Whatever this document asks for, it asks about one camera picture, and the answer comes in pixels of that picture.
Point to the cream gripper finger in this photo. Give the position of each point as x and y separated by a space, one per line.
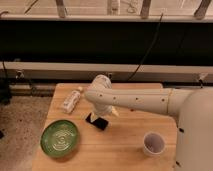
114 112

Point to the black rectangular eraser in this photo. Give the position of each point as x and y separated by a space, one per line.
99 122

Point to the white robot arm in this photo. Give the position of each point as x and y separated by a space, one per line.
193 107

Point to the clear plastic bottle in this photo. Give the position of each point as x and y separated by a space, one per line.
71 100

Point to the green ribbed plate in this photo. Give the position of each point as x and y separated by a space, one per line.
59 138

